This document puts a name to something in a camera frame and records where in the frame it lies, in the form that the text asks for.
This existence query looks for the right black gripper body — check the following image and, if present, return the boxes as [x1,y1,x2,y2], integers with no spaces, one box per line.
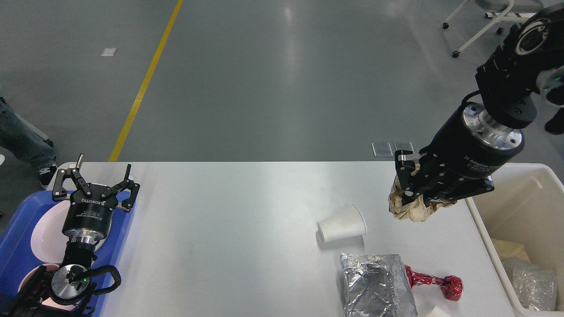
[419,102,526,185]

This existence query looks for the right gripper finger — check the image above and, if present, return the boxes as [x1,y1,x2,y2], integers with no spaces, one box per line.
[394,150,445,203]
[425,174,495,203]

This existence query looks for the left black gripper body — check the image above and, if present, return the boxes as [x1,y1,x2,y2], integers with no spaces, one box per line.
[62,193,118,241]

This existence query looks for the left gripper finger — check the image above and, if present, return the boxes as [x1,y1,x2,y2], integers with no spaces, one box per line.
[99,164,140,213]
[52,154,93,203]

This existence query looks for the brown paper ball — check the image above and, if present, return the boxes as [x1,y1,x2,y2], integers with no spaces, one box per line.
[388,176,457,221]

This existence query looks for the pink plate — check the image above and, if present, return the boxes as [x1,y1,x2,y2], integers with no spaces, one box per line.
[30,200,106,263]

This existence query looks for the brown paper bag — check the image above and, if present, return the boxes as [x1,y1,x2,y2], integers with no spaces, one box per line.
[491,238,531,264]

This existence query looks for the pink ribbed mug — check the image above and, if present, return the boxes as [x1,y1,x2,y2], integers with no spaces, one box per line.
[18,263,80,311]

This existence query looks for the foil sheet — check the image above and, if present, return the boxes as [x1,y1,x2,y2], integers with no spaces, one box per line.
[340,253,418,317]

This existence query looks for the aluminium foil tray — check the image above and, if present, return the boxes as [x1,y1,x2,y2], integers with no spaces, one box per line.
[502,257,558,311]

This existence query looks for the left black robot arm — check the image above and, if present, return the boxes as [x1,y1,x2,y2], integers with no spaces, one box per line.
[1,155,141,317]

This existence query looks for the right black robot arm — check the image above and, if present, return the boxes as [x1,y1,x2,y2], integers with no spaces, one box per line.
[395,4,563,206]

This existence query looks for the light green plate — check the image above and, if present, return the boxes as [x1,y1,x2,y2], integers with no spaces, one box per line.
[95,231,110,251]

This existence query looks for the white chair base left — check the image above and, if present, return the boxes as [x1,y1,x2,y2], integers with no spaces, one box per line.
[15,114,54,147]

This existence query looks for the beige plastic bin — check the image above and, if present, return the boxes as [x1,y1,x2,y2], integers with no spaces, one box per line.
[466,163,564,317]

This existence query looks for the person leg with sneaker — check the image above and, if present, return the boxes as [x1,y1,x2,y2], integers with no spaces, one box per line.
[0,98,58,189]

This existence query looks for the red foil wrapper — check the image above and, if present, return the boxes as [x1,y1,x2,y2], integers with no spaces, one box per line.
[404,265,463,301]

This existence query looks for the white rolling chair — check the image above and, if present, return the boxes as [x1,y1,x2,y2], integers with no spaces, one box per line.
[442,0,544,59]

